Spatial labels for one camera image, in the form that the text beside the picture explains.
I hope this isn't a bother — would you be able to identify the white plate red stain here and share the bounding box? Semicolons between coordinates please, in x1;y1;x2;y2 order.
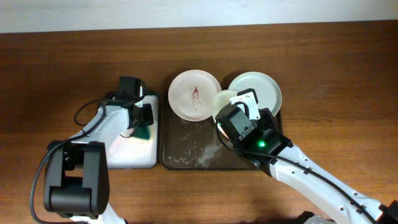
167;70;221;121

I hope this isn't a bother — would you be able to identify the pale blue-grey plate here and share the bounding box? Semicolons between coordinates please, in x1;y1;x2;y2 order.
228;72;282;116

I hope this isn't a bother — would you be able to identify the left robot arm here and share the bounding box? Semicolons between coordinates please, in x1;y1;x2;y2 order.
39;77;159;223

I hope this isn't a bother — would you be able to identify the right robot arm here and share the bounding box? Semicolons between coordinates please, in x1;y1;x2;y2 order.
216;104;397;223

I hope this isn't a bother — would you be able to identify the green yellow scrub sponge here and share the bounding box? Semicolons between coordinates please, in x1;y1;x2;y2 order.
132;126;151;140

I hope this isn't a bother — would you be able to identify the large brown plastic tray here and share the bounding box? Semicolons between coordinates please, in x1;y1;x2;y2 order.
158;87;285;171

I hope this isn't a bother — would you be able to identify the small tray with white foam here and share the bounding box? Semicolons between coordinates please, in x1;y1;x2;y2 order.
106;93;159;169

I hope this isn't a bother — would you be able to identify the white-green plate red stain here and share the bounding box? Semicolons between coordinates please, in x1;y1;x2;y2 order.
211;90;238;123

